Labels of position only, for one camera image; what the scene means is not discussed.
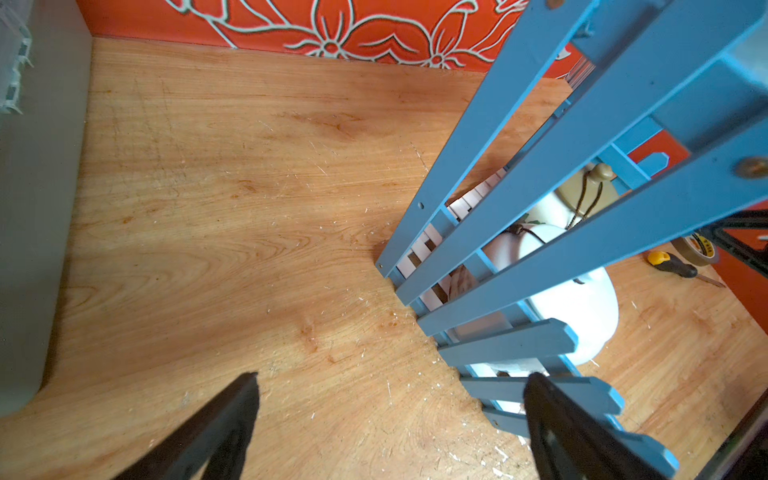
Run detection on brown tape roll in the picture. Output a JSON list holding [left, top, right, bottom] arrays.
[[671, 233, 719, 267]]

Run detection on pale blue round ceramic jar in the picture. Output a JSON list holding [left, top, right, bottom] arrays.
[[449, 224, 619, 377]]

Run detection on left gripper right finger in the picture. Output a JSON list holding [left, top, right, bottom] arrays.
[[523, 373, 663, 479]]

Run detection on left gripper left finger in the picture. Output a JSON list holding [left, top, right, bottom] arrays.
[[117, 372, 260, 479]]

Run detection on blue white picket shelf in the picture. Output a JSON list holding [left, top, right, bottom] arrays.
[[376, 1, 767, 477]]

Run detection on cream round ceramic jar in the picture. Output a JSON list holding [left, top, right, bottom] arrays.
[[525, 163, 618, 229]]

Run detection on translucent plastic storage box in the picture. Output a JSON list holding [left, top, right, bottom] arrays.
[[1, 1, 92, 416]]

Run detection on yellow handled screwdriver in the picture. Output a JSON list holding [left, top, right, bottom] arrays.
[[646, 251, 726, 288]]

